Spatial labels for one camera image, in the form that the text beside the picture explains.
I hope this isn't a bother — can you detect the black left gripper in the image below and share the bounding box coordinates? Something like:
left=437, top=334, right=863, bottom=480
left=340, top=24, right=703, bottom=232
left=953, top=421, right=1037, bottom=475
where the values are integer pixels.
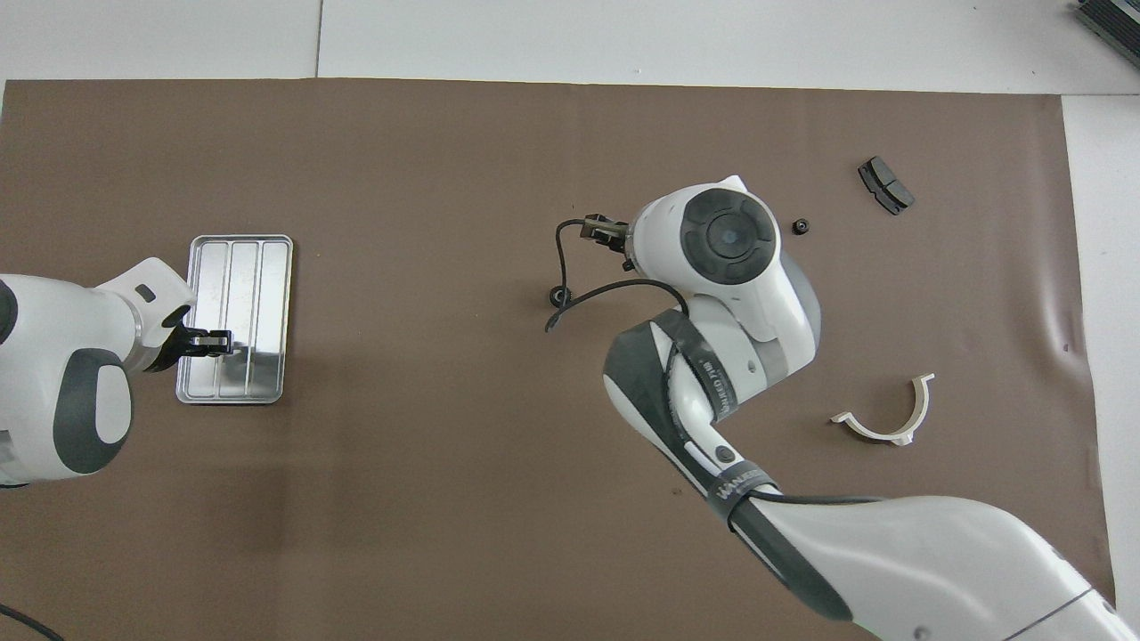
left=141, top=305, right=234, bottom=373

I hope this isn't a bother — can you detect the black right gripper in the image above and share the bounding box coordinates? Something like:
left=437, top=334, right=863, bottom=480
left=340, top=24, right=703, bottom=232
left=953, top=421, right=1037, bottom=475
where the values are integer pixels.
left=581, top=216, right=635, bottom=270

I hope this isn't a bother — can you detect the silver ribbed metal tray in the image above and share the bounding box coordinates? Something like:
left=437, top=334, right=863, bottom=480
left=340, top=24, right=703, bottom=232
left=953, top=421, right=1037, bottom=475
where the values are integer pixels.
left=175, top=234, right=295, bottom=406

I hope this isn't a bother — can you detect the brown paper table mat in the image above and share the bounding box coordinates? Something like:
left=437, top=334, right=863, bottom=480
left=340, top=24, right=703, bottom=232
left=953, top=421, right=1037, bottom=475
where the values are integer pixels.
left=0, top=77, right=1121, bottom=641

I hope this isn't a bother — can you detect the short dark grey brake pad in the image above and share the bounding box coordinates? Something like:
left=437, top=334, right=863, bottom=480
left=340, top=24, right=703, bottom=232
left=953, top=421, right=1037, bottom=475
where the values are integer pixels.
left=858, top=156, right=916, bottom=216

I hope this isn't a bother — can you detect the grey ribbed metal device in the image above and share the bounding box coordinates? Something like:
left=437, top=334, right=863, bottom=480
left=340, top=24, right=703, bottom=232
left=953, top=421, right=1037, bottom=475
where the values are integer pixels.
left=1073, top=0, right=1140, bottom=68

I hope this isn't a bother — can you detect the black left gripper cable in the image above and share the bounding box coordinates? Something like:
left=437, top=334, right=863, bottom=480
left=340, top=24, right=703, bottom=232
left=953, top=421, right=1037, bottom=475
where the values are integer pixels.
left=0, top=604, right=65, bottom=641

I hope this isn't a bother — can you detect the white plastic half-ring clamp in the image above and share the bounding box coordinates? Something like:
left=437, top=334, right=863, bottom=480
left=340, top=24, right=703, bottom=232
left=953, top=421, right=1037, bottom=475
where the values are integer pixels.
left=830, top=373, right=936, bottom=447

